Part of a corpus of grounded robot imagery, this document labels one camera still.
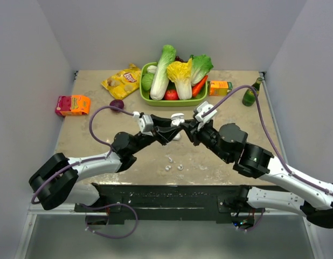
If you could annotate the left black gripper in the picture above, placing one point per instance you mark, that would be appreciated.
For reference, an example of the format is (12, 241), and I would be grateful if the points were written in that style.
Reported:
(166, 135)

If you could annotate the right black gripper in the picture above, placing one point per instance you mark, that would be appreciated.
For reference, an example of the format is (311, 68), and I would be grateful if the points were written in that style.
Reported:
(193, 131)

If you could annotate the white square charging case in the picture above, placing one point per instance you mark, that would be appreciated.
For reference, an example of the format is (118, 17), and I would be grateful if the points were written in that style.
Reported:
(177, 119)

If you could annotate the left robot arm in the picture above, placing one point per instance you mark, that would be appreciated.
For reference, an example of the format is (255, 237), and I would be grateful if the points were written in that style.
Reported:
(56, 181)

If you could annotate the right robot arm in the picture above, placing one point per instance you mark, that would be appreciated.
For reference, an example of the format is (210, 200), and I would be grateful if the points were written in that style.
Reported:
(300, 194)

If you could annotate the white oval charging case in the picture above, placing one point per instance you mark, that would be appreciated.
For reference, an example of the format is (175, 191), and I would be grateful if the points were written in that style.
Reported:
(177, 137)

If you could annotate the green plastic basket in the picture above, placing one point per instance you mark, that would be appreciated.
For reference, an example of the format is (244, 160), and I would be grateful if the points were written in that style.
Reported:
(145, 95)

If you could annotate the red apple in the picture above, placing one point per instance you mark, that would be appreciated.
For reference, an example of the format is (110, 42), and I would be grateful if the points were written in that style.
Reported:
(171, 95)

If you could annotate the orange carrot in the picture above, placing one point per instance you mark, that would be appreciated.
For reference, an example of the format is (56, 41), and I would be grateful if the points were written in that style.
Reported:
(198, 87)

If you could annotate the green napa cabbage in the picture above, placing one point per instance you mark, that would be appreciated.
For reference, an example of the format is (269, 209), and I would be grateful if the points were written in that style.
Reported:
(160, 81)

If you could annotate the orange juice carton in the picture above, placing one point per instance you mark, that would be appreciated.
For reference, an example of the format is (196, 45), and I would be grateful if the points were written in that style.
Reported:
(219, 88)

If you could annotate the purple red onion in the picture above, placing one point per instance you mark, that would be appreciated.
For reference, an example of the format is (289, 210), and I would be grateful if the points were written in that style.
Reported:
(117, 105)

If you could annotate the round green cabbage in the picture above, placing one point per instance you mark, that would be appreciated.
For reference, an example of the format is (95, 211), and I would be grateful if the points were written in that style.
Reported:
(146, 81)

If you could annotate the yellow napa cabbage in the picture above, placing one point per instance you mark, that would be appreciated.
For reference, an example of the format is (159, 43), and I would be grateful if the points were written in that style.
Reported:
(180, 74)

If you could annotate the yellow Lays chips bag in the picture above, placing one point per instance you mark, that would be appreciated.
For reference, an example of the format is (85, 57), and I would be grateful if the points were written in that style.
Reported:
(123, 83)

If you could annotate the white garlic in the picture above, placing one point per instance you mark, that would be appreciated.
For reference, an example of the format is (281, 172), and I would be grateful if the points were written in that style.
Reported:
(152, 69)

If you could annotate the green leafy cabbage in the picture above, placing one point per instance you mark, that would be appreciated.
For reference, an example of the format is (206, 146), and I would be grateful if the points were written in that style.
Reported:
(201, 66)

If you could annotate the green Perrier glass bottle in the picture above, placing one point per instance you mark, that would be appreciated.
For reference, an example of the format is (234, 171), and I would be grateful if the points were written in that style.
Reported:
(249, 97)

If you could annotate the dark red grapes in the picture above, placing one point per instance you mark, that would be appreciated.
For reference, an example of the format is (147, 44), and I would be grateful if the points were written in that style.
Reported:
(177, 58)

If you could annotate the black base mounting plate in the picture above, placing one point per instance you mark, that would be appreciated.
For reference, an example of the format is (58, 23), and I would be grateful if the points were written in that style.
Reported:
(220, 204)

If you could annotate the orange pink snack box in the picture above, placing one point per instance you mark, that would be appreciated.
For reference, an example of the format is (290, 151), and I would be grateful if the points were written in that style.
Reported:
(73, 105)

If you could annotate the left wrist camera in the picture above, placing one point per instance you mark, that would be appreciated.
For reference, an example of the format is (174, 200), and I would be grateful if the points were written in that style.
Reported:
(146, 124)

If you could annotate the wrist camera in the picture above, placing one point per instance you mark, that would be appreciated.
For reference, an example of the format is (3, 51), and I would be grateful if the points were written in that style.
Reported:
(146, 124)
(204, 113)

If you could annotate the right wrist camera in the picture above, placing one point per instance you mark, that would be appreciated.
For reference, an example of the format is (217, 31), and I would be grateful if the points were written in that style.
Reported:
(204, 113)

